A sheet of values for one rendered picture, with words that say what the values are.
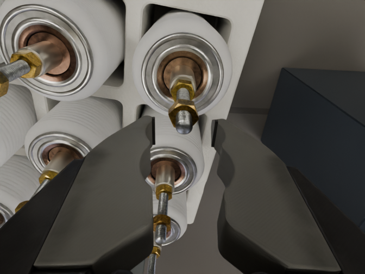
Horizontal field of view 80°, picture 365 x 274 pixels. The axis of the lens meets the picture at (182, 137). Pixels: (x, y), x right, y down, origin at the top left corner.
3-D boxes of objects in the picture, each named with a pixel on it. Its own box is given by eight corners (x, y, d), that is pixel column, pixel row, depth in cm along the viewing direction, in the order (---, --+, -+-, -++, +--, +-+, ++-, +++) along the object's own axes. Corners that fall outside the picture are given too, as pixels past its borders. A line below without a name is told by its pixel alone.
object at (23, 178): (42, 111, 42) (-37, 178, 27) (83, 143, 46) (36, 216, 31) (16, 139, 45) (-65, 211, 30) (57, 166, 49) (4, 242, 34)
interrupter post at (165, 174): (152, 173, 27) (150, 193, 24) (161, 159, 26) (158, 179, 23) (170, 179, 28) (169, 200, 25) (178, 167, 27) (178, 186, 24)
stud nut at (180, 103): (165, 102, 14) (164, 108, 13) (190, 93, 14) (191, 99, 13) (176, 127, 15) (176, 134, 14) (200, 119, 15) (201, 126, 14)
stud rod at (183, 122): (175, 80, 19) (172, 123, 12) (186, 75, 19) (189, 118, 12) (179, 90, 19) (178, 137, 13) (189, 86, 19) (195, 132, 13)
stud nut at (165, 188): (152, 192, 24) (152, 198, 24) (159, 182, 23) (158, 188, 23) (169, 197, 25) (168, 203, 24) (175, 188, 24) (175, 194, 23)
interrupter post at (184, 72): (198, 67, 20) (201, 78, 17) (190, 91, 21) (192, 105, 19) (173, 59, 20) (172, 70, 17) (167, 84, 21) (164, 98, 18)
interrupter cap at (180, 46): (236, 47, 19) (237, 48, 19) (206, 119, 23) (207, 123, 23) (151, 19, 18) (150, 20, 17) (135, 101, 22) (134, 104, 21)
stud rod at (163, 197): (159, 181, 26) (152, 242, 19) (163, 175, 25) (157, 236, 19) (167, 184, 26) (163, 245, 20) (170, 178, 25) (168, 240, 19)
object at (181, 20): (219, 19, 34) (252, 38, 19) (199, 78, 39) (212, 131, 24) (158, -2, 32) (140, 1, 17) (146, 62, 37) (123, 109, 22)
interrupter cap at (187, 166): (125, 179, 28) (124, 184, 27) (149, 135, 24) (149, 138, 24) (178, 198, 30) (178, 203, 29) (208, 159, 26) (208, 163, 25)
